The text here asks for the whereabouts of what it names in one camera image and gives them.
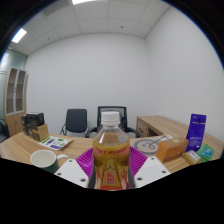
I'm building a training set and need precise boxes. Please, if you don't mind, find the small dark printed box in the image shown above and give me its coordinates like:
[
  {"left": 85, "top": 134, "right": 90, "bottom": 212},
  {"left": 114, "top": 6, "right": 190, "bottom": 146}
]
[{"left": 20, "top": 114, "right": 30, "bottom": 136}]

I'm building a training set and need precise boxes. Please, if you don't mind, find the purple standing package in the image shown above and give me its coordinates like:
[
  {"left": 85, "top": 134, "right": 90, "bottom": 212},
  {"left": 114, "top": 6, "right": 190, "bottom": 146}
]
[{"left": 185, "top": 113, "right": 208, "bottom": 153}]

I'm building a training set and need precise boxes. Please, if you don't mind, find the yellow-labelled drink bottle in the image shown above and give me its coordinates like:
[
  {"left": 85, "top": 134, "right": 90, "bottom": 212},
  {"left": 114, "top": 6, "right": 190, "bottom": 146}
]
[{"left": 92, "top": 110, "right": 131, "bottom": 191}]

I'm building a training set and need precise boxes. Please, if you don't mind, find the ceiling air vent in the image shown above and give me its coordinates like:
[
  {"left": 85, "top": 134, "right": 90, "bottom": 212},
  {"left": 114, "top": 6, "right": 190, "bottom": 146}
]
[{"left": 42, "top": 0, "right": 72, "bottom": 16}]

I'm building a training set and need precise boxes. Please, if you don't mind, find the wooden shelf unit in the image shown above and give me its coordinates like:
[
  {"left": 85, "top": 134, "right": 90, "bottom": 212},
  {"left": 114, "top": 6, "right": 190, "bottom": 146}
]
[{"left": 3, "top": 66, "right": 28, "bottom": 138}]

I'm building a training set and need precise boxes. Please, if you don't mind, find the black mesh office chair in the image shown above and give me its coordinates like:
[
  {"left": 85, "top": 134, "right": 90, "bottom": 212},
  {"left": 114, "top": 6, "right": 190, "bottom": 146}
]
[{"left": 84, "top": 105, "right": 141, "bottom": 139}]

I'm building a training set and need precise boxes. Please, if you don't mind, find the green folded cloth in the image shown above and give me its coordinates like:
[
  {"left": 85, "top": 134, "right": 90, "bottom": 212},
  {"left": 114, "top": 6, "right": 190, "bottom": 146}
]
[{"left": 196, "top": 143, "right": 217, "bottom": 163}]

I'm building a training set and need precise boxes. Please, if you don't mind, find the round white pad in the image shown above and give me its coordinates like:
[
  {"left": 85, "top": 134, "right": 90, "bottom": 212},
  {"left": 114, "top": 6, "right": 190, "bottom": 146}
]
[{"left": 133, "top": 134, "right": 172, "bottom": 156}]

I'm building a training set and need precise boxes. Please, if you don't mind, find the tan cardboard box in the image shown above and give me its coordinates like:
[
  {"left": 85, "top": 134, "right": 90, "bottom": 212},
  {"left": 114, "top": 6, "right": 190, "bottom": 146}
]
[{"left": 29, "top": 123, "right": 50, "bottom": 143}]

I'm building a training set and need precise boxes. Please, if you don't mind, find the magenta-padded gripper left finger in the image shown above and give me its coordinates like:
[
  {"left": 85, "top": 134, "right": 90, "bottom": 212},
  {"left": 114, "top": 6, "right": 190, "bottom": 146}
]
[{"left": 54, "top": 147, "right": 97, "bottom": 188}]

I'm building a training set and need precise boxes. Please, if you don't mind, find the green and white mug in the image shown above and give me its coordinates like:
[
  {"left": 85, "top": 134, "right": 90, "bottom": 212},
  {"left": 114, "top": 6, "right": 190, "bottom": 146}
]
[{"left": 29, "top": 149, "right": 69, "bottom": 174}]

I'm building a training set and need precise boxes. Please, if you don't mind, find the printed paper leaflet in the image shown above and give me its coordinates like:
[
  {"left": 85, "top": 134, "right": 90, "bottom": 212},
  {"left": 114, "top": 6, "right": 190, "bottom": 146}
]
[{"left": 38, "top": 135, "right": 74, "bottom": 151}]

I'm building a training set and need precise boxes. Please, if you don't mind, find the large ceiling light panel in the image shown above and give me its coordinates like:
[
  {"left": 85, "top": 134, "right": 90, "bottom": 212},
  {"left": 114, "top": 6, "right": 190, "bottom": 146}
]
[{"left": 71, "top": 0, "right": 98, "bottom": 6}]

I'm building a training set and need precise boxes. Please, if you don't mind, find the orange-brown cardboard box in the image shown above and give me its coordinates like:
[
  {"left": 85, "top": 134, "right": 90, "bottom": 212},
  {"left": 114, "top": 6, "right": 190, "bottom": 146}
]
[{"left": 155, "top": 136, "right": 190, "bottom": 163}]

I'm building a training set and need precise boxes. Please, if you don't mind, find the small tan labelled box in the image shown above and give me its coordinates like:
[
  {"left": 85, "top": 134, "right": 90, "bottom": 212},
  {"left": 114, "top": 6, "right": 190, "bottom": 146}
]
[{"left": 182, "top": 149, "right": 203, "bottom": 166}]

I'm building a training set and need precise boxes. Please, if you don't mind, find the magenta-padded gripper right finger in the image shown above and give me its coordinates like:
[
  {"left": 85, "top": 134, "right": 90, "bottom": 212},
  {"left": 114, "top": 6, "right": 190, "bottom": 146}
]
[{"left": 129, "top": 145, "right": 173, "bottom": 188}]

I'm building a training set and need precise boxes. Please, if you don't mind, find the small ceiling light panel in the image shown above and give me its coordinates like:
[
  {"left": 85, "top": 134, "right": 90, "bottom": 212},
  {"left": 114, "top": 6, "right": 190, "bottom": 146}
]
[{"left": 11, "top": 27, "right": 28, "bottom": 44}]

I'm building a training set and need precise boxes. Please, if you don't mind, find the grey cable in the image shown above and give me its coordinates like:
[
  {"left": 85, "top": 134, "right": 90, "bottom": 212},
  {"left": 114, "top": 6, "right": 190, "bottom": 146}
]
[{"left": 146, "top": 134, "right": 168, "bottom": 151}]

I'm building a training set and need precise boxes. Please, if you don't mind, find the large dark printed box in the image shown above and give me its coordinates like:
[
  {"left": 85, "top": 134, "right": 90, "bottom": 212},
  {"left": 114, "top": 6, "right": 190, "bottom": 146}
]
[{"left": 25, "top": 112, "right": 46, "bottom": 134}]

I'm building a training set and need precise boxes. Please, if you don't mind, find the dark padded office chair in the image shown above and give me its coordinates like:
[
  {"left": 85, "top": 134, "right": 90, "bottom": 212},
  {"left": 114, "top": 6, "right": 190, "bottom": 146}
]
[{"left": 59, "top": 108, "right": 89, "bottom": 138}]

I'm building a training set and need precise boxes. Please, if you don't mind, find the black sofa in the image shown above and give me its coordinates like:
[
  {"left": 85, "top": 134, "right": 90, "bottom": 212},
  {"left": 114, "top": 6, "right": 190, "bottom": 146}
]
[{"left": 0, "top": 119, "right": 9, "bottom": 143}]

